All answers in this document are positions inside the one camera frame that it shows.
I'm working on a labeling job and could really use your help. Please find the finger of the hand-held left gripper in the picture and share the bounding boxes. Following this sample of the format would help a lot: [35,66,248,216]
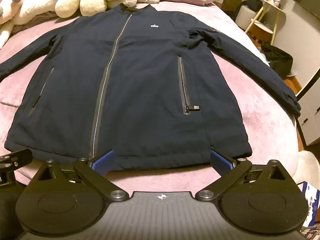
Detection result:
[0,149,32,174]

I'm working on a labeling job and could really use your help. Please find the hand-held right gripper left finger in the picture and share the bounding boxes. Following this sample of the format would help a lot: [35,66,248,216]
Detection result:
[34,149,129,202]

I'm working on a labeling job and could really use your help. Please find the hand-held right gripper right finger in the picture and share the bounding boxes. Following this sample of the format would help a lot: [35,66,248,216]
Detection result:
[195,150,291,202]

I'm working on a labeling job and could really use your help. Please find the navy zip-up jacket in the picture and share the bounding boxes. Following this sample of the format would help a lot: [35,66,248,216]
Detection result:
[0,3,302,172]

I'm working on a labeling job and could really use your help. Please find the white fluffy rug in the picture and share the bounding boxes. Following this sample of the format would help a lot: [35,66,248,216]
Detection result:
[297,151,320,178]

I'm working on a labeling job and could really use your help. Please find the blue and white bag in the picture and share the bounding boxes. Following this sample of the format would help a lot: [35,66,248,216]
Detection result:
[298,181,320,230]

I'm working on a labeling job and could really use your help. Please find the white drawer cabinet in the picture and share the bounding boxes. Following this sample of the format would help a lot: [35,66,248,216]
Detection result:
[296,67,320,146]

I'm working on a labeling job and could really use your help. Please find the dark cloth bag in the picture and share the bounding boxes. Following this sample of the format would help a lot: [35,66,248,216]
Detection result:
[261,43,293,77]

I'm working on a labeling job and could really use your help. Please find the small wooden stool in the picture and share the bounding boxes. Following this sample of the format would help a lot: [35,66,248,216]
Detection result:
[250,29,273,43]

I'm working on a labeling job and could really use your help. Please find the white cylinder stool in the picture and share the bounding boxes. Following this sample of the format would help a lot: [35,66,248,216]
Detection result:
[236,5,263,26]

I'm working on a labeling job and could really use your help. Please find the white plush toy grey tips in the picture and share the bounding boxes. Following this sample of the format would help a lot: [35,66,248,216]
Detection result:
[0,0,63,49]

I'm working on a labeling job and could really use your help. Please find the yellow-legged side table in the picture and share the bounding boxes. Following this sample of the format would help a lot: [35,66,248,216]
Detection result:
[244,0,284,43]

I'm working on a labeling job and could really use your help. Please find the black bag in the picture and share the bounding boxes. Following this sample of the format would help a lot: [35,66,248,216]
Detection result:
[241,0,263,12]

